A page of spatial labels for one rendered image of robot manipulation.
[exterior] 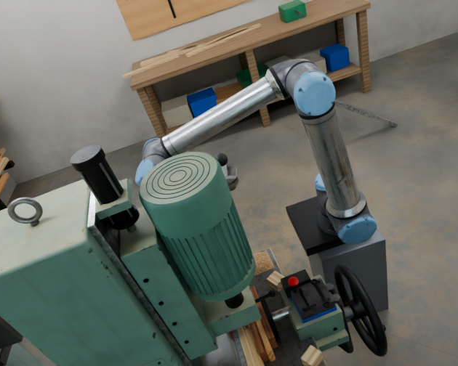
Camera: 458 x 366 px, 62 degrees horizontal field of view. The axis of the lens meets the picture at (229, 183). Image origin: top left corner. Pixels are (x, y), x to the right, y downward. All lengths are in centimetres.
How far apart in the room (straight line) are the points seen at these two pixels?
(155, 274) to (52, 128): 378
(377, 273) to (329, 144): 90
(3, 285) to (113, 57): 349
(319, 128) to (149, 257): 69
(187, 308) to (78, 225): 33
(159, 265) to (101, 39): 343
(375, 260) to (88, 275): 141
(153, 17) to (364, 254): 299
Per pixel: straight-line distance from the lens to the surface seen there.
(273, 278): 124
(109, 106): 430
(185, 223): 72
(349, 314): 128
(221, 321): 105
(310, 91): 114
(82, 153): 74
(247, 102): 128
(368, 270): 194
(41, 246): 76
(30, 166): 482
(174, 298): 89
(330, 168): 133
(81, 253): 73
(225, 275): 85
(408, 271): 241
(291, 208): 193
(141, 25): 401
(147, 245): 78
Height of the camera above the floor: 191
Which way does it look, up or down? 36 degrees down
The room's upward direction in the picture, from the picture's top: 20 degrees counter-clockwise
